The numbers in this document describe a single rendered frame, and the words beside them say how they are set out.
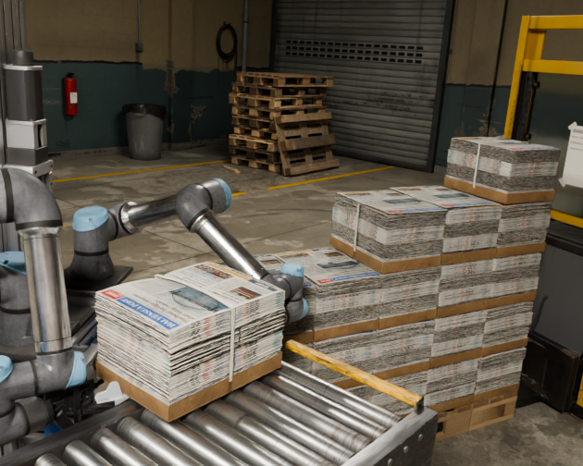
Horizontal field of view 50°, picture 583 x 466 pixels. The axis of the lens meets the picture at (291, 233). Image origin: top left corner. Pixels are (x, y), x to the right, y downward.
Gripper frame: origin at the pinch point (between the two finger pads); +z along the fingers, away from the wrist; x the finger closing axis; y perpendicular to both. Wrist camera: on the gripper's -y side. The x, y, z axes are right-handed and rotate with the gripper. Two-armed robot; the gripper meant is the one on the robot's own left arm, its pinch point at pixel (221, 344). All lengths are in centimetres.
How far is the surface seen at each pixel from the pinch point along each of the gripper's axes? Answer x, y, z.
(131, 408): 10.8, 0.7, 38.4
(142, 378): 11.7, 8.0, 36.2
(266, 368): 22.4, 3.5, 5.5
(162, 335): 19.9, 22.1, 36.8
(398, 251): 6, 13, -84
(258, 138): -482, -37, -522
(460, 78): -295, 60, -733
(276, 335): 21.8, 11.4, 1.6
